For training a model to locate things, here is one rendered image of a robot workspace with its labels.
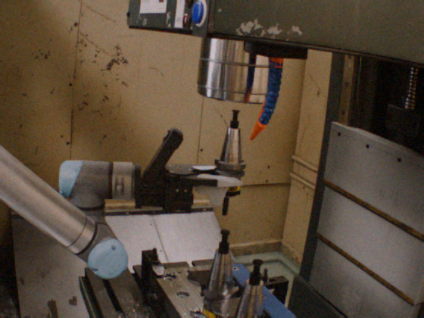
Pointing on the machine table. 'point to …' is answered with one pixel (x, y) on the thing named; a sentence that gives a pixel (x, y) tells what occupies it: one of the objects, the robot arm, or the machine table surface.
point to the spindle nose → (231, 73)
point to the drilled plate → (162, 286)
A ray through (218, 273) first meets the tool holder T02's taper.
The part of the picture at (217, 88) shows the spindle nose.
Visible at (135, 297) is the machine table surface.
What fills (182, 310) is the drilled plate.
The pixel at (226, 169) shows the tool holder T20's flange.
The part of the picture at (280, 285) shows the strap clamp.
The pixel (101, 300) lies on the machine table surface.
